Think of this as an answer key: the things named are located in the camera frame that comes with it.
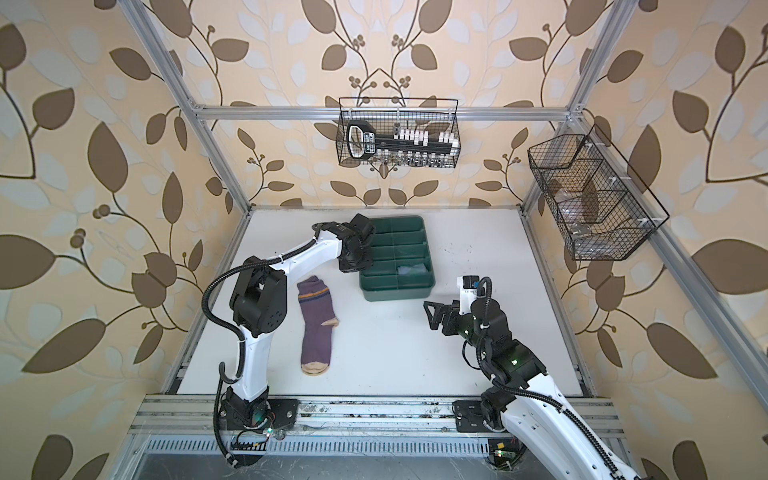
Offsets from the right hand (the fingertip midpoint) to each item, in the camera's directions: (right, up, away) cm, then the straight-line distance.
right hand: (440, 307), depth 76 cm
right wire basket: (+40, +25, -4) cm, 47 cm away
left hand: (-20, +10, +19) cm, 30 cm away
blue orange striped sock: (-6, +7, +20) cm, 22 cm away
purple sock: (-35, -7, +13) cm, 38 cm away
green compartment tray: (-9, +9, +21) cm, 24 cm away
